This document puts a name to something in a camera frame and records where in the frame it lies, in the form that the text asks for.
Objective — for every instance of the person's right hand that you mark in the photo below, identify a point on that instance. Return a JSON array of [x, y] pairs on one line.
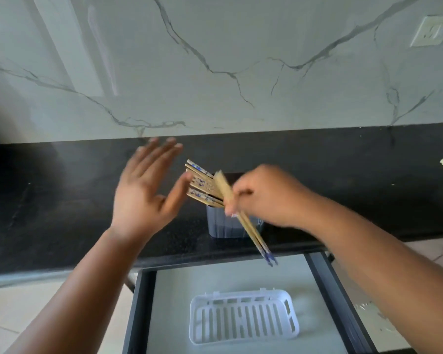
[[277, 199]]

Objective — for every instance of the person's right fingers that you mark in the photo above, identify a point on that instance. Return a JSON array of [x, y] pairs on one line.
[[240, 197]]

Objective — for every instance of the grey-blue ribbed utensil holder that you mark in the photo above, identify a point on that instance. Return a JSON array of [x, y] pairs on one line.
[[221, 224]]

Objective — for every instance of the person's right forearm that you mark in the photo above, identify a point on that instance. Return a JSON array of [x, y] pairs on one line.
[[384, 276]]

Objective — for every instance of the white wall socket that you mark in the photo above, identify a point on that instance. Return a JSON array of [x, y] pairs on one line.
[[432, 31]]

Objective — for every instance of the wooden chopstick with blue pattern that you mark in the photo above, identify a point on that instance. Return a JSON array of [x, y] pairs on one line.
[[201, 169], [205, 187], [199, 175], [203, 197]]

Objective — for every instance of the person's left forearm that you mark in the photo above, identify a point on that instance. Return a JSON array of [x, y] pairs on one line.
[[81, 291]]

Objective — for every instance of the white slotted plastic basket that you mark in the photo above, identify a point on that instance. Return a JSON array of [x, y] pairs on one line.
[[243, 318]]

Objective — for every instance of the person's left hand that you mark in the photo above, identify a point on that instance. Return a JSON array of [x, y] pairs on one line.
[[140, 202]]

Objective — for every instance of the wooden chopstick with blue tip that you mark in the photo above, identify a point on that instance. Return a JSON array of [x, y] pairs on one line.
[[251, 232], [256, 230]]

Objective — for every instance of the person's left thumb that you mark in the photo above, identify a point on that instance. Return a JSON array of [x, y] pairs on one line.
[[178, 191]]

